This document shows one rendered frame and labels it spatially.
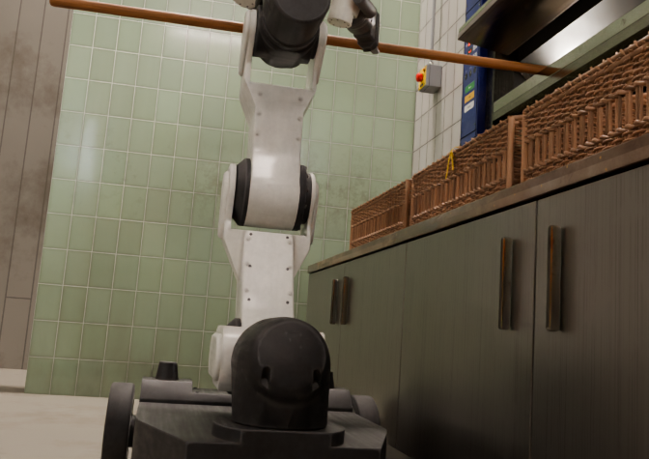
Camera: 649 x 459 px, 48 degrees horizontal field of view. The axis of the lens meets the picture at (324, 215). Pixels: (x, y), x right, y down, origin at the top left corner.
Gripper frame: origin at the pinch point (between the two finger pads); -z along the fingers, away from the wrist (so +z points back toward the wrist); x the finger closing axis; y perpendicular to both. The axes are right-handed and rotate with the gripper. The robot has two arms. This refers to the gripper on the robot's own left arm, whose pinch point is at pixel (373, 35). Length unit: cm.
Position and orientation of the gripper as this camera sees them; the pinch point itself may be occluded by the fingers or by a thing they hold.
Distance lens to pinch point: 218.7
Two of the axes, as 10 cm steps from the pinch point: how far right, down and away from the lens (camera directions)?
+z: -3.9, -1.6, -9.1
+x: -0.6, 9.9, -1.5
